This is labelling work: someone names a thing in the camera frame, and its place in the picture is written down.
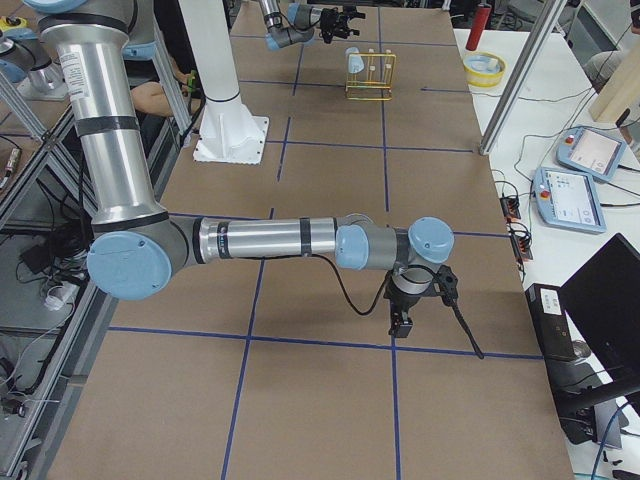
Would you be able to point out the aluminium frame post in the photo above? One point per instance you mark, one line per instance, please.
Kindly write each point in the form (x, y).
(532, 48)

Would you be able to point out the yellow bowl with blue lid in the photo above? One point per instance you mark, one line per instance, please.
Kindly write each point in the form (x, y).
(484, 69)

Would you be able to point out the seated person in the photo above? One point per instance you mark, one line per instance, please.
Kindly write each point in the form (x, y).
(149, 97)

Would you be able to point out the orange black connector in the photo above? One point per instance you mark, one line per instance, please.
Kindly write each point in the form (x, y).
(521, 244)
(510, 207)

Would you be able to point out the upper teach pendant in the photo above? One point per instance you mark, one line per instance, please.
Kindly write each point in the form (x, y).
(591, 151)

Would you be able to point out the gold wire cup holder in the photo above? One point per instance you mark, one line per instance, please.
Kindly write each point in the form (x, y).
(375, 83)

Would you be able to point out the black computer box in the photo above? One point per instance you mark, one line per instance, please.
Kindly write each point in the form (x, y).
(550, 322)

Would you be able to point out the orange black connector upper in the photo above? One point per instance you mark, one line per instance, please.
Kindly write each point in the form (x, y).
(510, 207)

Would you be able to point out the orange black connector lower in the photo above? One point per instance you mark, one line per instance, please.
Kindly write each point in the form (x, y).
(521, 244)

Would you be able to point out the red cylinder bottle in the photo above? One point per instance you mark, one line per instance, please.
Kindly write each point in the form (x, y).
(480, 20)

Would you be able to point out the lower teach pendant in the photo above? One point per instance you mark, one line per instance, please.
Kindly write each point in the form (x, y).
(568, 199)

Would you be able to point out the light blue cup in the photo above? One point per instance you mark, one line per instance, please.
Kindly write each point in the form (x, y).
(355, 63)

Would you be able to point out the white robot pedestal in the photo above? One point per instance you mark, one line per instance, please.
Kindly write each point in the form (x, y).
(228, 132)

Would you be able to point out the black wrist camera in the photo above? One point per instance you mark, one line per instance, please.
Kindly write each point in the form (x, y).
(447, 282)

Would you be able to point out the teach pendant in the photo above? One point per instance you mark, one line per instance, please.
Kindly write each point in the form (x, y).
(568, 199)
(591, 151)

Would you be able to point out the black monitor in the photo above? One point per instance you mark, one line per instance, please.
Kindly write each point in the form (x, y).
(602, 300)

